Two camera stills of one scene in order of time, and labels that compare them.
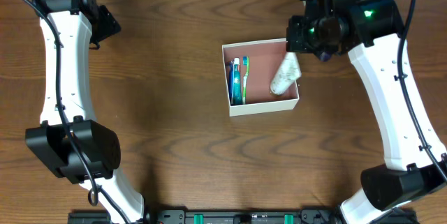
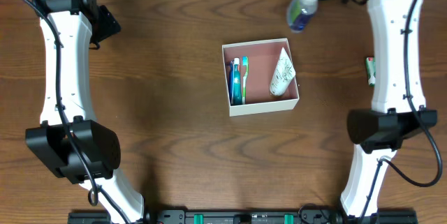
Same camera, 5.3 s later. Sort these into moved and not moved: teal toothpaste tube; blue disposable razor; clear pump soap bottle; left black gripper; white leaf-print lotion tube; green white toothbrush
Moved: clear pump soap bottle; white leaf-print lotion tube
Not moved: teal toothpaste tube; blue disposable razor; left black gripper; green white toothbrush
